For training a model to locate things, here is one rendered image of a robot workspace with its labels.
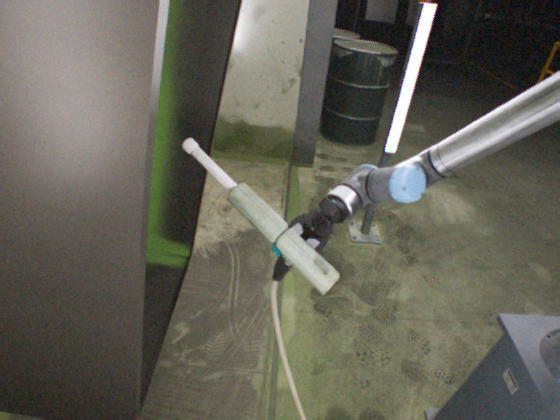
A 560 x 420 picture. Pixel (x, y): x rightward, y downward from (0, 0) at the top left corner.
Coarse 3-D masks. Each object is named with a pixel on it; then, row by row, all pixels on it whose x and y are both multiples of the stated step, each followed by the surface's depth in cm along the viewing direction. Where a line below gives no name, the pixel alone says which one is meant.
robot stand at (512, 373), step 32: (512, 320) 91; (544, 320) 92; (512, 352) 87; (480, 384) 99; (512, 384) 85; (544, 384) 76; (448, 416) 114; (480, 416) 97; (512, 416) 84; (544, 416) 74
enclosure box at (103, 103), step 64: (0, 0) 25; (64, 0) 25; (128, 0) 25; (192, 0) 75; (0, 64) 27; (64, 64) 28; (128, 64) 28; (192, 64) 84; (0, 128) 31; (64, 128) 31; (128, 128) 31; (192, 128) 94; (0, 192) 35; (64, 192) 35; (128, 192) 36; (192, 192) 107; (0, 256) 41; (64, 256) 41; (128, 256) 41; (0, 320) 49; (64, 320) 49; (128, 320) 49; (0, 384) 62; (64, 384) 61; (128, 384) 61
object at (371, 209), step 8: (416, 24) 147; (400, 80) 163; (392, 112) 172; (384, 144) 183; (384, 152) 183; (384, 160) 185; (368, 208) 205; (376, 208) 204; (368, 216) 208; (368, 224) 212; (368, 232) 216
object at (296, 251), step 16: (192, 144) 80; (208, 160) 79; (224, 176) 78; (240, 192) 76; (240, 208) 76; (256, 208) 75; (256, 224) 75; (272, 224) 74; (272, 240) 74; (288, 240) 72; (304, 240) 74; (288, 256) 73; (304, 256) 71; (320, 256) 73; (304, 272) 72; (320, 272) 70; (336, 272) 71; (320, 288) 71
